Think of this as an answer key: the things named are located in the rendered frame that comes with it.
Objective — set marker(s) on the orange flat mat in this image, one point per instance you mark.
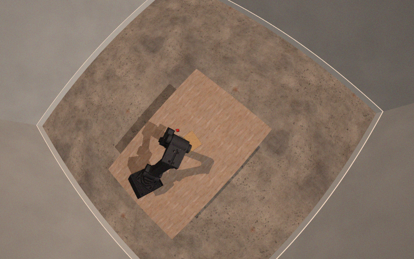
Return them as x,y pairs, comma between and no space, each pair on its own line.
193,140

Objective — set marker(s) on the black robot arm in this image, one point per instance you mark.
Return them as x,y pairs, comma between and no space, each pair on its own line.
152,173

